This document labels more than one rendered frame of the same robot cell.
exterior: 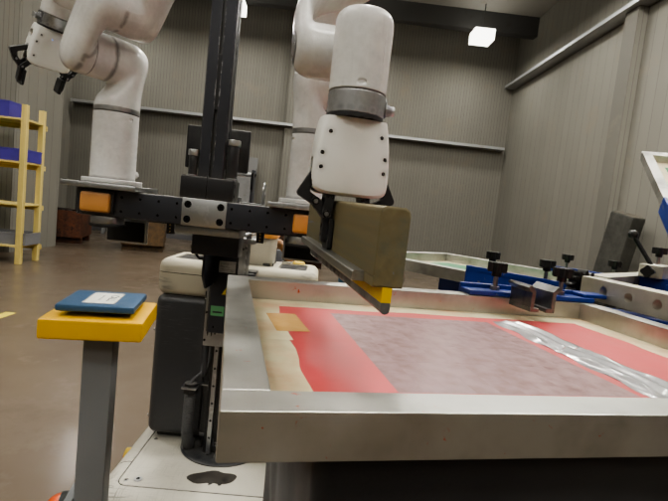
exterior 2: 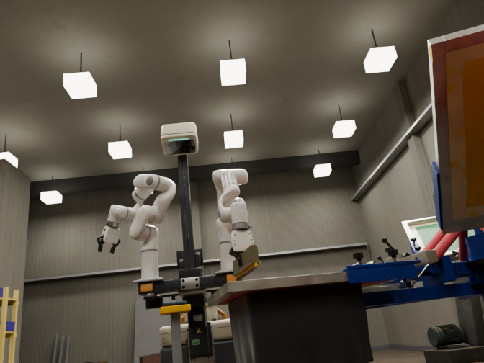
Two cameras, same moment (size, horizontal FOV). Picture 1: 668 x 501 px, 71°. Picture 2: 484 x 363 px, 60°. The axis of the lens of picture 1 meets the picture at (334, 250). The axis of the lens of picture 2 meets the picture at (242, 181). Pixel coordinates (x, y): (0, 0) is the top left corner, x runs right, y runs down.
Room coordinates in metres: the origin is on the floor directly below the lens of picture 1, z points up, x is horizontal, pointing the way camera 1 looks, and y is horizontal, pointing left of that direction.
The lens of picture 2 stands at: (-1.28, 0.00, 0.80)
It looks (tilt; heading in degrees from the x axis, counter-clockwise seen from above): 20 degrees up; 359
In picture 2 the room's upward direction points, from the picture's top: 7 degrees counter-clockwise
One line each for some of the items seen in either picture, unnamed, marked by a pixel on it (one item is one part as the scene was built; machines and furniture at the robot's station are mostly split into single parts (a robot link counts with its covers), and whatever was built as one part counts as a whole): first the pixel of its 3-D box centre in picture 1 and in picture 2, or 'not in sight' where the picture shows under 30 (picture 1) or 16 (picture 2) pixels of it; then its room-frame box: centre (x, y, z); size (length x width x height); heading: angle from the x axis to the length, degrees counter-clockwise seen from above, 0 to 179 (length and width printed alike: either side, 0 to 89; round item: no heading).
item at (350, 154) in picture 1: (350, 153); (242, 240); (0.62, -0.01, 1.21); 0.10 x 0.08 x 0.11; 103
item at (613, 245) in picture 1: (584, 263); (449, 313); (6.42, -3.45, 0.76); 0.91 x 0.90 x 1.53; 92
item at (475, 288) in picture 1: (525, 303); not in sight; (1.00, -0.43, 0.98); 0.30 x 0.05 x 0.07; 103
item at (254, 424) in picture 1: (497, 338); (302, 287); (0.68, -0.25, 0.97); 0.79 x 0.58 x 0.04; 103
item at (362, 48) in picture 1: (362, 62); (240, 214); (0.66, -0.01, 1.34); 0.15 x 0.10 x 0.11; 10
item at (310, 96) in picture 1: (320, 100); (227, 230); (1.08, 0.07, 1.37); 0.13 x 0.10 x 0.16; 100
